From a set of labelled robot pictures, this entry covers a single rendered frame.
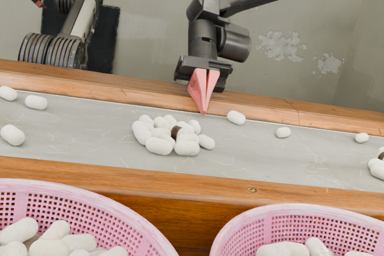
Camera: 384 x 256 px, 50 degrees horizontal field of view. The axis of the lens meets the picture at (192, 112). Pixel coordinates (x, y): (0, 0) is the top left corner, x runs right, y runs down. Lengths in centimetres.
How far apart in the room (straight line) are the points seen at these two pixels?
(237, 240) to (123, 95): 43
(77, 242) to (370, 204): 33
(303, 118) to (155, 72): 196
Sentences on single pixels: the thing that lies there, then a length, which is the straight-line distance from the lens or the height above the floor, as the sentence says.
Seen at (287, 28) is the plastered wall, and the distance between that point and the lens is 294.
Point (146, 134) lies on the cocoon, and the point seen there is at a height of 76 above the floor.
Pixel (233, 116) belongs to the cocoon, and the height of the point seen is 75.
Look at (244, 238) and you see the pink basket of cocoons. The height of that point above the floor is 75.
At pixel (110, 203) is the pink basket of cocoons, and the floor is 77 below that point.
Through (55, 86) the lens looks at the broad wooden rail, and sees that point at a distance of 76.
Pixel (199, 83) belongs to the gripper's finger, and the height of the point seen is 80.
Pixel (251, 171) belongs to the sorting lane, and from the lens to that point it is 57.
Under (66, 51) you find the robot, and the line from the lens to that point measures 96.
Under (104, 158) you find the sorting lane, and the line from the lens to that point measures 53.
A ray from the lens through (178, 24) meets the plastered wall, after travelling 269.
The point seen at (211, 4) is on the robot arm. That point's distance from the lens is 84.
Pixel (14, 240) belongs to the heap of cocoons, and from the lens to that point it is 39.
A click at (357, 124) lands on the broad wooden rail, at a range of 91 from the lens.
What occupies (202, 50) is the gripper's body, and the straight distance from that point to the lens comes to 78.
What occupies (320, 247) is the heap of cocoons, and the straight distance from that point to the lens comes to 45.
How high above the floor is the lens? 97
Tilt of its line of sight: 17 degrees down
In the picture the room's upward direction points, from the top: 11 degrees clockwise
